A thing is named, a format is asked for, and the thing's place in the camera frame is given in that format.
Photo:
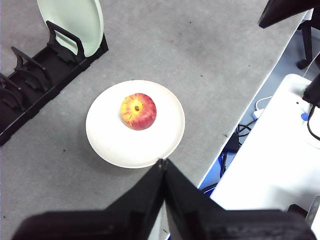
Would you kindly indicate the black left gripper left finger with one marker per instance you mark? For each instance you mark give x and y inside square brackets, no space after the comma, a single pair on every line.
[125,215]

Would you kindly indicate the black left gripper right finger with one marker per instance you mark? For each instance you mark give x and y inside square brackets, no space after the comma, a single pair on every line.
[200,217]

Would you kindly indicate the cream yellow plate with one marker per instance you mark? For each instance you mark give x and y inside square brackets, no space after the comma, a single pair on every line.
[112,140]

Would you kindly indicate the red apple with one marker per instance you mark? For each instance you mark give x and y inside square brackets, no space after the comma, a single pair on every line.
[138,112]

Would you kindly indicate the black plate rack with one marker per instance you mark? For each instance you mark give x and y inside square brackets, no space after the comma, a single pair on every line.
[37,100]

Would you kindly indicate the green plate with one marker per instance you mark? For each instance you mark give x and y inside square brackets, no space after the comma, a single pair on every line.
[77,22]

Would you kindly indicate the black power adapter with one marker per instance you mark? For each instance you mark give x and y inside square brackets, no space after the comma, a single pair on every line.
[233,142]

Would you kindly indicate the white power adapter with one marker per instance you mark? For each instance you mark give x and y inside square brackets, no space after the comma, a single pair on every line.
[258,113]

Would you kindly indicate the round blue sticker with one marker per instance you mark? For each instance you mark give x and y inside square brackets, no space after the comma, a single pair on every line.
[304,117]

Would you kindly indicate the black stand leg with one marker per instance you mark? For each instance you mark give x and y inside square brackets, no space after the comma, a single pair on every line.
[307,42]

